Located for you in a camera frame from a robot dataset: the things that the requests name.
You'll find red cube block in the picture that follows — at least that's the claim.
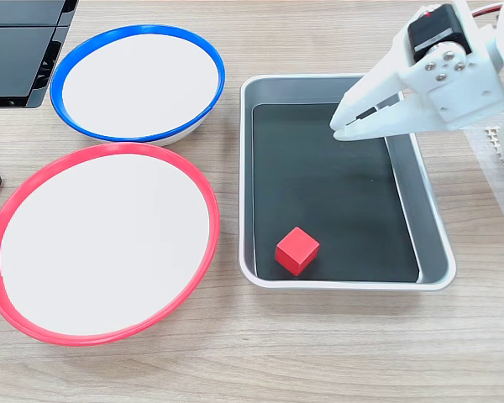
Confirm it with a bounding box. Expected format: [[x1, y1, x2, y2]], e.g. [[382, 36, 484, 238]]
[[275, 226, 321, 277]]

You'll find black tray liner mat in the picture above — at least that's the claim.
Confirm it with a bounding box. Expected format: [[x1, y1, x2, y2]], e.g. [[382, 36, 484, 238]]
[[251, 102, 421, 283]]

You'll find silver metal tray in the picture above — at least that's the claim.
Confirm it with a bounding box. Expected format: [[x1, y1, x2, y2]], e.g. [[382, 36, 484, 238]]
[[238, 74, 458, 291]]

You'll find white dish with blue rim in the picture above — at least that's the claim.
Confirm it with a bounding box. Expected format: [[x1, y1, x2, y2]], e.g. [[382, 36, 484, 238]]
[[49, 24, 227, 147]]

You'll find white dish with red rim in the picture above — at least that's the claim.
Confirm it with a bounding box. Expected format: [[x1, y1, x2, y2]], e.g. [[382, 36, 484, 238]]
[[0, 141, 222, 348]]

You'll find white mesh mat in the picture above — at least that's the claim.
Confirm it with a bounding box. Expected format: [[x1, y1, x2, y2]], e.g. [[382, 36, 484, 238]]
[[465, 123, 504, 249]]

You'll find black flat stand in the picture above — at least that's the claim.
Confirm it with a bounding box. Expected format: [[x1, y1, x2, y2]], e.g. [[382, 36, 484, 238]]
[[0, 0, 80, 109]]

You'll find red cable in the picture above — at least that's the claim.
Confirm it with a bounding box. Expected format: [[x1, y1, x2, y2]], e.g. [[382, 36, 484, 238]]
[[470, 2, 504, 18]]

